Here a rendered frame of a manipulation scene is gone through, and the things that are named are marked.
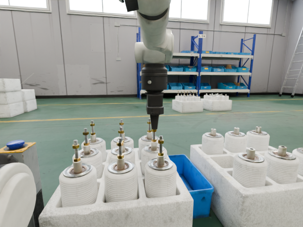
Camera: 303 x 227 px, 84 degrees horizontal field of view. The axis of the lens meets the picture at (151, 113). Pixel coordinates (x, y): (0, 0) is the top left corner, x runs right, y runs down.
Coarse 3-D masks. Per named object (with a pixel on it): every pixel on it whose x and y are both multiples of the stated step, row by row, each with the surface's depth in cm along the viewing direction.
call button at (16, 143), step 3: (9, 141) 47; (12, 141) 47; (15, 141) 47; (18, 141) 47; (21, 141) 47; (6, 144) 45; (9, 144) 45; (12, 144) 45; (15, 144) 45; (18, 144) 46; (21, 144) 47; (9, 147) 46; (12, 147) 46; (15, 147) 46; (18, 147) 46
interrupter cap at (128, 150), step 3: (117, 147) 63; (126, 147) 63; (129, 147) 62; (111, 150) 59; (114, 150) 60; (117, 150) 60; (126, 150) 60; (129, 150) 60; (111, 153) 58; (114, 153) 57; (117, 153) 57; (123, 153) 57; (126, 153) 57; (129, 153) 58
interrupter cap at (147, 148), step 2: (146, 146) 63; (148, 146) 63; (150, 146) 64; (158, 146) 64; (144, 148) 61; (146, 148) 62; (148, 148) 62; (150, 148) 62; (158, 148) 62; (162, 148) 62; (146, 150) 59; (148, 150) 60; (150, 150) 60; (152, 150) 60; (154, 150) 60; (156, 150) 60; (158, 150) 60; (162, 150) 60; (148, 152) 59; (150, 152) 58; (152, 152) 58; (154, 152) 58; (156, 152) 58
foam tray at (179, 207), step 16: (144, 176) 57; (176, 176) 57; (144, 192) 48; (176, 192) 52; (48, 208) 42; (64, 208) 42; (80, 208) 42; (96, 208) 42; (112, 208) 42; (128, 208) 43; (144, 208) 44; (160, 208) 44; (176, 208) 45; (192, 208) 46; (48, 224) 40; (64, 224) 41; (80, 224) 42; (96, 224) 42; (112, 224) 43; (128, 224) 44; (144, 224) 44; (160, 224) 45; (176, 224) 46
